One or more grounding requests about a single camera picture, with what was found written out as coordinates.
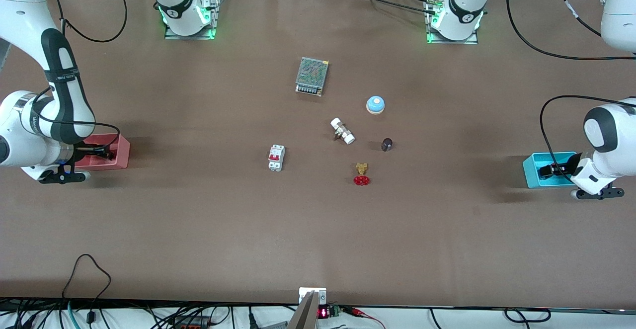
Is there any teal plastic bin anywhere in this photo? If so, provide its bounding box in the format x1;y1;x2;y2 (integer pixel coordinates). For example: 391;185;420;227
522;152;579;189

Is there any pink plastic bin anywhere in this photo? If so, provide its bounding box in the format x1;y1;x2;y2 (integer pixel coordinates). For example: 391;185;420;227
75;134;131;171

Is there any white red circuit breaker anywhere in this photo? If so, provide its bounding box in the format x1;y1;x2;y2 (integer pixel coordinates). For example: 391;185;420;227
268;144;286;172

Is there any white pipe union fitting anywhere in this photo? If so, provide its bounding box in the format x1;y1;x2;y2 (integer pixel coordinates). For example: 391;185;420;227
330;117;356;145

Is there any metal mesh power supply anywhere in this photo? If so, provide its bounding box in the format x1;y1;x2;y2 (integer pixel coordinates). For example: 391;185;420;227
295;57;329;97

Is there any grey metal bar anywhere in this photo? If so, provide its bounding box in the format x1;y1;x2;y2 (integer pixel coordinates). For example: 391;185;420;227
287;292;318;329

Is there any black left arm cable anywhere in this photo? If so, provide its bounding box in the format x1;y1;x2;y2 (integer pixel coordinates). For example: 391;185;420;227
506;0;636;180

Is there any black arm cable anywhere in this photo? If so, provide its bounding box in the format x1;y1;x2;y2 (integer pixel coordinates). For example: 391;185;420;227
32;0;128;161
506;0;636;180

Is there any black looped cable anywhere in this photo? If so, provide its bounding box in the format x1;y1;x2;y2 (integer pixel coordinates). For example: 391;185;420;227
62;254;111;300

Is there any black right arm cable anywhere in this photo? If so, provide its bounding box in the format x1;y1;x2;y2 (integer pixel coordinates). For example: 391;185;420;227
32;0;128;161

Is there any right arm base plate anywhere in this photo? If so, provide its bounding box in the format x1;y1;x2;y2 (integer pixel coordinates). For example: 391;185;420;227
164;0;218;40

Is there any black coiled cable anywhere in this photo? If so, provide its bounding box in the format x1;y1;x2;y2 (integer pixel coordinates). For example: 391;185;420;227
504;308;551;324

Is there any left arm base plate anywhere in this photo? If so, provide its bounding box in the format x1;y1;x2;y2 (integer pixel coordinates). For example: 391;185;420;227
426;0;480;45

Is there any red wire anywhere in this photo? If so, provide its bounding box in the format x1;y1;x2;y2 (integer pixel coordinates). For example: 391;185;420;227
348;308;386;329

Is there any black cable to base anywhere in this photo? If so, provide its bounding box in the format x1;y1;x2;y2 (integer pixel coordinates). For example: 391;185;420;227
325;0;438;16

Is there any white metal bracket plate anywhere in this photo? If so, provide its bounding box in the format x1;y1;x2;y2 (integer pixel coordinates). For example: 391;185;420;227
299;287;327;305

